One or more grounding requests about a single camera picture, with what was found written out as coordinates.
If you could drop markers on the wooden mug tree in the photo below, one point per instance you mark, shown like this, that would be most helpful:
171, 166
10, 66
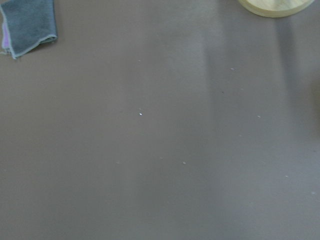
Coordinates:
275, 8

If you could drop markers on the grey folded cloth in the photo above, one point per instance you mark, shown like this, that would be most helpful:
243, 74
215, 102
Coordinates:
26, 25

